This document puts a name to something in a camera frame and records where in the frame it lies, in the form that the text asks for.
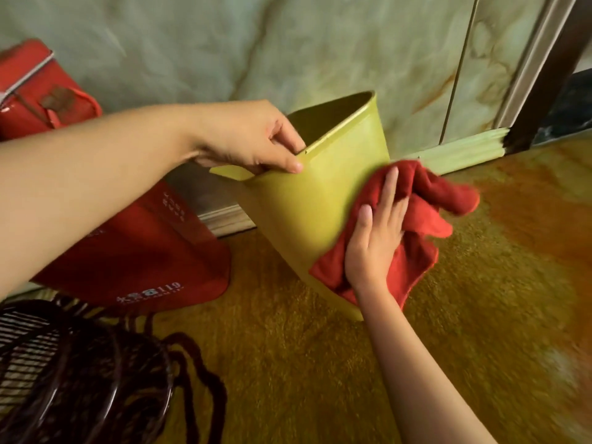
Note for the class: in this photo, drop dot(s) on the person's left hand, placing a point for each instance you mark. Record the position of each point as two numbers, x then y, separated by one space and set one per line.
231 131

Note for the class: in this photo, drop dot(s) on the person's right hand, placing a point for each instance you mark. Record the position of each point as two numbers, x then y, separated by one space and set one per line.
372 254

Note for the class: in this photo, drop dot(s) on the person's right thumb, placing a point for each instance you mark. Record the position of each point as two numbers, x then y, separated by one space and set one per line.
365 224

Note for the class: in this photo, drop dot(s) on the person's left thumb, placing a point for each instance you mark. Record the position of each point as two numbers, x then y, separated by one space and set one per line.
284 162

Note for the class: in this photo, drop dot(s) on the yellow-green plastic waste bin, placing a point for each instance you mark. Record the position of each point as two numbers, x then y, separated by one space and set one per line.
300 203

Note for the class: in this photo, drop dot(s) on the red cleaning cloth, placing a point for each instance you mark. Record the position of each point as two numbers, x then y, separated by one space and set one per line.
416 254

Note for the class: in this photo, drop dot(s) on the person's left forearm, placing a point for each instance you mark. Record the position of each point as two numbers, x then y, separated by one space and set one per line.
83 180

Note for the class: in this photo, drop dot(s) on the person's right forearm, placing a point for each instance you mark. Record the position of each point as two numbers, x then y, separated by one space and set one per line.
411 365

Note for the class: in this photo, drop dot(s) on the striped wooden baseboard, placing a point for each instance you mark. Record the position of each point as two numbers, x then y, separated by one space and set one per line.
229 220

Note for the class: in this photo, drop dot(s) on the pale green baseboard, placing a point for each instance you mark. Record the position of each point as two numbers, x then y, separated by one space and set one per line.
462 152

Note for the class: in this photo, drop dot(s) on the red fabric tote bag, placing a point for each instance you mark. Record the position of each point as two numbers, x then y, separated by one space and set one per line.
148 254

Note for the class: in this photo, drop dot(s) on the red glossy gift box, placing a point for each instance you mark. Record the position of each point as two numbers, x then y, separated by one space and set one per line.
32 97

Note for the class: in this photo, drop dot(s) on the dark brown wicker chair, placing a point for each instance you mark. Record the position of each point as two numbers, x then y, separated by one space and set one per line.
92 383

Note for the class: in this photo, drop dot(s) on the dark brown door frame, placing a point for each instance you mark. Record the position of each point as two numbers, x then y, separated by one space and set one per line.
545 73

